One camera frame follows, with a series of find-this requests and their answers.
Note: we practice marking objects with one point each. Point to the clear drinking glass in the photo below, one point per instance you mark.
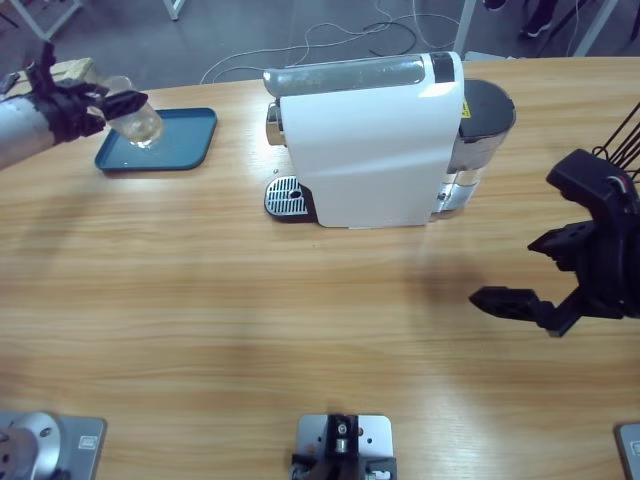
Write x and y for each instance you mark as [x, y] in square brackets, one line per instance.
[142, 132]

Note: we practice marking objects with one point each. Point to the blue plastic tray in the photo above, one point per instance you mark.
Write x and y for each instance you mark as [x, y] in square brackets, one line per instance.
[185, 145]

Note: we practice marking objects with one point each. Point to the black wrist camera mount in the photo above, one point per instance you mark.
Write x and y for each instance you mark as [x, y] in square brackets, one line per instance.
[585, 180]
[47, 65]

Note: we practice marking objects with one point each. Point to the white metal table frame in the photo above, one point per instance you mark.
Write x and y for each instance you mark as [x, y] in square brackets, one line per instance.
[46, 35]
[462, 30]
[592, 30]
[174, 10]

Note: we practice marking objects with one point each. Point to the grey base plate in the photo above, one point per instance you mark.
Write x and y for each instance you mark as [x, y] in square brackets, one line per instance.
[87, 445]
[630, 450]

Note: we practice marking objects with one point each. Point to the dark grey tool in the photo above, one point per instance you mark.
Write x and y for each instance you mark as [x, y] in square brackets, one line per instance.
[7, 82]

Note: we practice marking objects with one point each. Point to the black shoe white sole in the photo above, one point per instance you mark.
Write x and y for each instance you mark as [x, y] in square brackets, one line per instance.
[495, 5]
[537, 25]

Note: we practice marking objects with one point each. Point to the grey coffee machine lever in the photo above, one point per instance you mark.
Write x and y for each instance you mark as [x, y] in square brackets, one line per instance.
[350, 75]

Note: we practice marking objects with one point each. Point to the black capsule holder with rods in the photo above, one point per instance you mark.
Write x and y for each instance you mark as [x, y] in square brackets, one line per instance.
[616, 156]

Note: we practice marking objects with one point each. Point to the grey camera stand dark post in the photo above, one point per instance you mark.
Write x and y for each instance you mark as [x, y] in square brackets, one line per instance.
[345, 440]

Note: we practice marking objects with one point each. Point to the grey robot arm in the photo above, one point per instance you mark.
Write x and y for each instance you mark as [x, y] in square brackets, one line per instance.
[20, 130]

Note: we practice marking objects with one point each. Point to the white capsule coffee machine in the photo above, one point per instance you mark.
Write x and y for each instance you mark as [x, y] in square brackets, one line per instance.
[370, 150]

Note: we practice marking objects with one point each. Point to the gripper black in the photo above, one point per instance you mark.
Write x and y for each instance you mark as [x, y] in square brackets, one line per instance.
[615, 265]
[70, 112]

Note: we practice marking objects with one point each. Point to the black drip tray metal grate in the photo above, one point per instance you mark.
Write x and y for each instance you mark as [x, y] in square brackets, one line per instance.
[285, 197]

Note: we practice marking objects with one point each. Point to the wooden crate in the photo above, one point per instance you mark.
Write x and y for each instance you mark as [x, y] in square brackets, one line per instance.
[75, 67]

